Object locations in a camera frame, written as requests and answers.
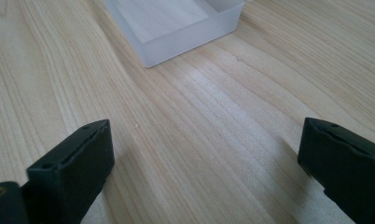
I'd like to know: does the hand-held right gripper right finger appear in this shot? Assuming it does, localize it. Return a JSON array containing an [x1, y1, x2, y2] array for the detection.
[[297, 117, 375, 224]]

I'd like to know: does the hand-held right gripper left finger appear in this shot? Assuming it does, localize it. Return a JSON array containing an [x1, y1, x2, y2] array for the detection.
[[21, 119, 116, 224]]

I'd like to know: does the clear plastic bag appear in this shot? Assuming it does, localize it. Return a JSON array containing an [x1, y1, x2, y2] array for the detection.
[[103, 0, 245, 69]]

